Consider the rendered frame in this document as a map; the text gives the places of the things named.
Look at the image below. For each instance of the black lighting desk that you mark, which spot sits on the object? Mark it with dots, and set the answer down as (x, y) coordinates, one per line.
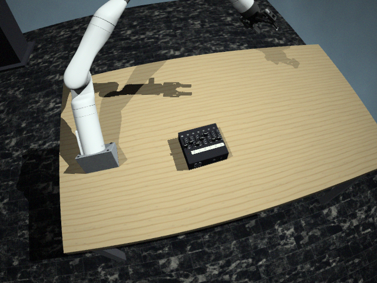
(200, 149)

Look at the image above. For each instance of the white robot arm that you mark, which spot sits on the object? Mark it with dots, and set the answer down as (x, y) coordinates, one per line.
(77, 76)

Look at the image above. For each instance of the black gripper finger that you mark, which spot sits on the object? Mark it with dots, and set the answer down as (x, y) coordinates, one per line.
(251, 25)
(269, 15)

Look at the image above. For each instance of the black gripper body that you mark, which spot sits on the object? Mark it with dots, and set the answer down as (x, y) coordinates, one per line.
(252, 12)

